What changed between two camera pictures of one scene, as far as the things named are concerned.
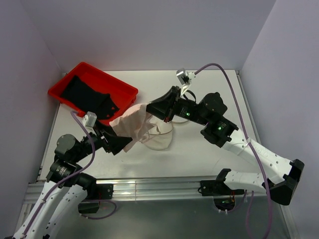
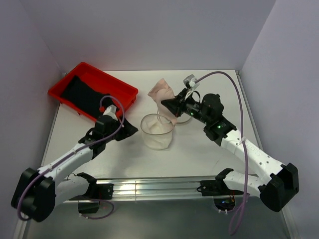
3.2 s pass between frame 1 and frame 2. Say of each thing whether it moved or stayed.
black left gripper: moved
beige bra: moved
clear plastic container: stayed
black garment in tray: stayed
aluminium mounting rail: stayed
